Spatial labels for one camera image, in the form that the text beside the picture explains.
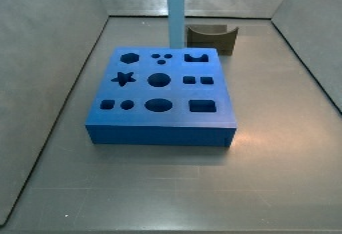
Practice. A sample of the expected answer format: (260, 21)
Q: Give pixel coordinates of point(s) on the black curved cradle holder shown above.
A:
(211, 36)

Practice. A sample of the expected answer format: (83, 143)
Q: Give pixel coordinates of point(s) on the blue shape-sorter block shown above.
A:
(162, 96)

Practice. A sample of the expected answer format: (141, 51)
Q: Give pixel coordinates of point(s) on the light blue square-circle peg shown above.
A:
(176, 23)

